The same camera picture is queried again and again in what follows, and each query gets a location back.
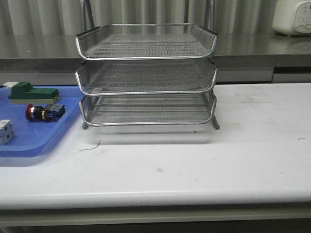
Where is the red emergency stop button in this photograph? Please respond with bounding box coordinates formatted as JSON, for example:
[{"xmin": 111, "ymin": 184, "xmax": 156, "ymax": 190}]
[{"xmin": 25, "ymin": 104, "xmax": 66, "ymax": 122}]

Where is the green terminal block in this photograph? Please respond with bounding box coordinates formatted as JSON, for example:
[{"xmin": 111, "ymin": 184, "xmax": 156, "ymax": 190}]
[{"xmin": 4, "ymin": 82, "xmax": 61, "ymax": 104}]

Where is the white appliance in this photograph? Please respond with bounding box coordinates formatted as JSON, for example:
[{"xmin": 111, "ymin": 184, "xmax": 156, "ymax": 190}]
[{"xmin": 272, "ymin": 0, "xmax": 311, "ymax": 36}]

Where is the grey stone counter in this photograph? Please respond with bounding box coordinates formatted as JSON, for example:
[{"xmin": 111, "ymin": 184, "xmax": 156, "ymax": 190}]
[{"xmin": 0, "ymin": 33, "xmax": 311, "ymax": 85}]

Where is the mesh tray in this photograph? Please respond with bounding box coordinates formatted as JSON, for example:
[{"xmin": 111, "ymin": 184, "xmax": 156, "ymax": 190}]
[
  {"xmin": 79, "ymin": 92, "xmax": 217, "ymax": 127},
  {"xmin": 75, "ymin": 59, "xmax": 218, "ymax": 97},
  {"xmin": 75, "ymin": 23, "xmax": 218, "ymax": 61}
]

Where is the blue plastic tray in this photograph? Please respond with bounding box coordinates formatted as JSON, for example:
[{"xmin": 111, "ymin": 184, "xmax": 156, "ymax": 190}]
[{"xmin": 0, "ymin": 86, "xmax": 83, "ymax": 158}]

